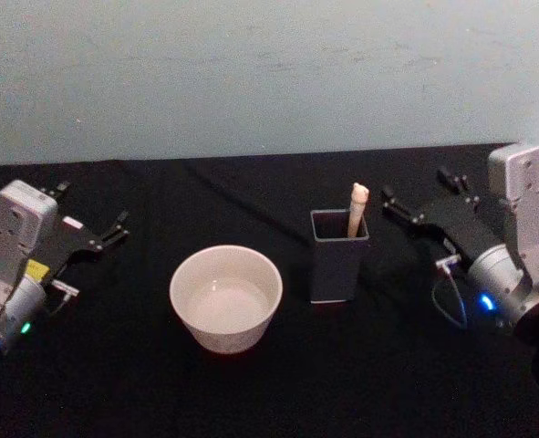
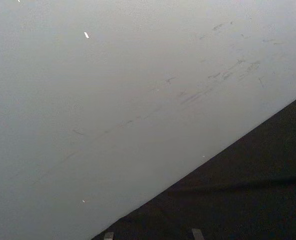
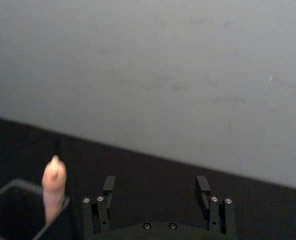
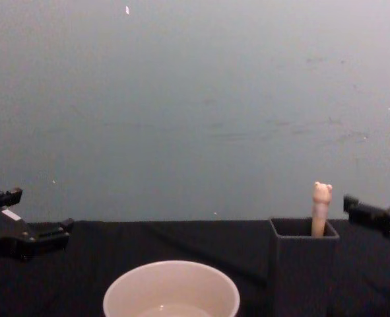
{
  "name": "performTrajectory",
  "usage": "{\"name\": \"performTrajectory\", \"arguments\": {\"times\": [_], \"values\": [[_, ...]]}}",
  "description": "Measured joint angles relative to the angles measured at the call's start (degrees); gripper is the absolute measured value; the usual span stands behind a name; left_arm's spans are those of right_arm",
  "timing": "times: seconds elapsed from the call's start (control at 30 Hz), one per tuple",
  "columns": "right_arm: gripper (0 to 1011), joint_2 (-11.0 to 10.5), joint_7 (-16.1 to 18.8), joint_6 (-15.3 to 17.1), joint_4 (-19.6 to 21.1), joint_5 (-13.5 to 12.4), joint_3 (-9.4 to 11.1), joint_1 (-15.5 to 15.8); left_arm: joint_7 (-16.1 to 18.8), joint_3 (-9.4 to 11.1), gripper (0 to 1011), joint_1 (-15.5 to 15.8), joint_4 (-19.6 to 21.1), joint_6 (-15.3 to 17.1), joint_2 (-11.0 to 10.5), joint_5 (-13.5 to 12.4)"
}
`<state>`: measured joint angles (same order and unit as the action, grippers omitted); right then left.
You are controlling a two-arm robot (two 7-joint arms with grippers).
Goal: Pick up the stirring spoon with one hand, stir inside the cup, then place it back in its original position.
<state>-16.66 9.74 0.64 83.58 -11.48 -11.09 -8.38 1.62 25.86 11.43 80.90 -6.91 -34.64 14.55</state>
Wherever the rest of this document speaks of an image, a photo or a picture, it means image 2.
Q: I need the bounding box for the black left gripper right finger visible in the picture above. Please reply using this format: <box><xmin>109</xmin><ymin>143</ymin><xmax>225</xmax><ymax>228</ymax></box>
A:
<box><xmin>191</xmin><ymin>227</ymin><xmax>204</xmax><ymax>240</ymax></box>

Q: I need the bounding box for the black table cloth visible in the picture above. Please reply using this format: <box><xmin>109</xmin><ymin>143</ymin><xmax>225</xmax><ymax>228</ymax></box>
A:
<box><xmin>91</xmin><ymin>91</ymin><xmax>296</xmax><ymax>240</ymax></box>

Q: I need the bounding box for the plain pale wall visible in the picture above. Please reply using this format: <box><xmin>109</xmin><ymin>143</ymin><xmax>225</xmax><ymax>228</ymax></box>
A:
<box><xmin>0</xmin><ymin>0</ymin><xmax>296</xmax><ymax>240</ymax></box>

